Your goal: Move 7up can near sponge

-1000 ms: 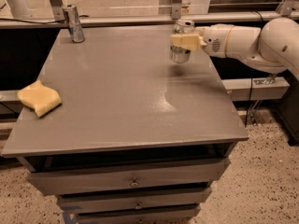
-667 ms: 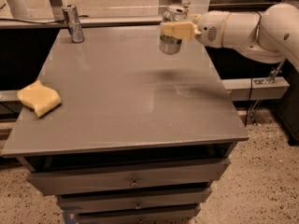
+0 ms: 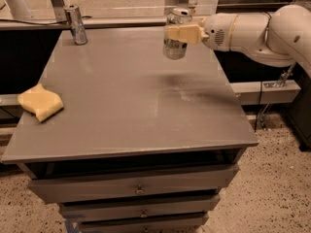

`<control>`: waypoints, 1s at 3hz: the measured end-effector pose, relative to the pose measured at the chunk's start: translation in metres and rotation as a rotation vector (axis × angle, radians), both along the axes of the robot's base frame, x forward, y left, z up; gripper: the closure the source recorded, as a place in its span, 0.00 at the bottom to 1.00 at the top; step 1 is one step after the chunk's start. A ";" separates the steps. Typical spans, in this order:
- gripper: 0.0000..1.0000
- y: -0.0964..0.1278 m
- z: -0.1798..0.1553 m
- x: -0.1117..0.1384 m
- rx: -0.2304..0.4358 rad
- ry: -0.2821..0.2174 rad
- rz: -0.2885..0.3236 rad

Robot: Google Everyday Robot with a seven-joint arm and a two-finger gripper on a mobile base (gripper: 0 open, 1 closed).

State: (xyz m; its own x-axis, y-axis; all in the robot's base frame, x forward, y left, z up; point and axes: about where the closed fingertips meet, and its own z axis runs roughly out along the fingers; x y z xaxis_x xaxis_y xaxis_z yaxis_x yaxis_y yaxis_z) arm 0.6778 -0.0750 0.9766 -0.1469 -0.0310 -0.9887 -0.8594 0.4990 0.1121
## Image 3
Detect slim silver energy drink can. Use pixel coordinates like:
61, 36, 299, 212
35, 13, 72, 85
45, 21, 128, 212
64, 5, 87, 45

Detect grey drawer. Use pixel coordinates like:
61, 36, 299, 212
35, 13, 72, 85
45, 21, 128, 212
60, 193, 220, 222
79, 213, 208, 233
29, 164, 239, 203

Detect grey drawer cabinet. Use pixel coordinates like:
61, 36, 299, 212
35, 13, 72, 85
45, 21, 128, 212
0, 24, 259, 233

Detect bottom grey drawer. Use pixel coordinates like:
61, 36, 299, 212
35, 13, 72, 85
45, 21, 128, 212
79, 213, 208, 233

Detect white pipe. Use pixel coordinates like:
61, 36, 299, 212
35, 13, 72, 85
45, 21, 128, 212
5, 0, 32, 20

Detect metal railing bar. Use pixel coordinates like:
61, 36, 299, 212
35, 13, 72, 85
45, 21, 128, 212
0, 17, 166, 32

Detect top grey drawer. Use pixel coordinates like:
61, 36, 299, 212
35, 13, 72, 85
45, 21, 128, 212
29, 164, 239, 203

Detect yellow sponge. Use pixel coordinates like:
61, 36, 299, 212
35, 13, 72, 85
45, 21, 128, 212
17, 83, 63, 122

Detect black cable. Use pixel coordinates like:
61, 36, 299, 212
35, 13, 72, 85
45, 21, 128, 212
0, 15, 93, 26

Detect middle grey drawer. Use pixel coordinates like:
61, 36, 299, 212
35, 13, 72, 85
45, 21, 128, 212
60, 193, 220, 222

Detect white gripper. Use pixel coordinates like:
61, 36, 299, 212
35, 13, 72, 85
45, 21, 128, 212
164, 14, 237, 51

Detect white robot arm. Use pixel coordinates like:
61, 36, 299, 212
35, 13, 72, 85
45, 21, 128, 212
164, 5, 311, 76

